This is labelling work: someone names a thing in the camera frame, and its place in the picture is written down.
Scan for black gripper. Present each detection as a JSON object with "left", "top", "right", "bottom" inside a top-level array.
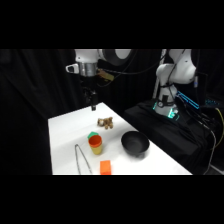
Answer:
[{"left": 80, "top": 75, "right": 100, "bottom": 112}]

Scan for brown tiger plush toy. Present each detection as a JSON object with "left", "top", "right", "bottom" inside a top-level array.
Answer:
[{"left": 96, "top": 116, "right": 114, "bottom": 131}]

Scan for black bowl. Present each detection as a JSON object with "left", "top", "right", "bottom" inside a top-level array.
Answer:
[{"left": 120, "top": 130, "right": 151, "bottom": 158}]

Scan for tan connector on wrist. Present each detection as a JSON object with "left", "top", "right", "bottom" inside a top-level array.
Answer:
[{"left": 99, "top": 69, "right": 115, "bottom": 82}]

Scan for green block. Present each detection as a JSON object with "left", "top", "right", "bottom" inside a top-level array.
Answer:
[{"left": 87, "top": 131, "right": 101, "bottom": 140}]

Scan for yellow plastic cup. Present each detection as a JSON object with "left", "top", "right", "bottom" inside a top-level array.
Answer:
[{"left": 89, "top": 145, "right": 103, "bottom": 156}]

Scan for black curtain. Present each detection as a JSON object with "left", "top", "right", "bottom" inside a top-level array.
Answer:
[{"left": 0, "top": 49, "right": 224, "bottom": 176}]

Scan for metal tongs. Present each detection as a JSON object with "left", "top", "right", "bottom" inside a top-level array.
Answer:
[{"left": 73, "top": 143, "right": 94, "bottom": 176}]

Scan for orange block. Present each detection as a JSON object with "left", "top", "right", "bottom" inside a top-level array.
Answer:
[{"left": 99, "top": 159, "right": 113, "bottom": 176}]

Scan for black robot stand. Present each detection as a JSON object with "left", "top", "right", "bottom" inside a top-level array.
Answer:
[{"left": 122, "top": 99, "right": 221, "bottom": 176}]

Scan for blue lit control box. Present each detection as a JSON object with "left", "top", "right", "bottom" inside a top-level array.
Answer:
[{"left": 175, "top": 90, "right": 201, "bottom": 111}]

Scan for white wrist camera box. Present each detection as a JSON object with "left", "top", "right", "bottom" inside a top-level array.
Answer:
[{"left": 65, "top": 63, "right": 81, "bottom": 75}]

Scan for yellow cable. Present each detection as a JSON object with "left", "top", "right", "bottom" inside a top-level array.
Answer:
[{"left": 213, "top": 107, "right": 224, "bottom": 149}]

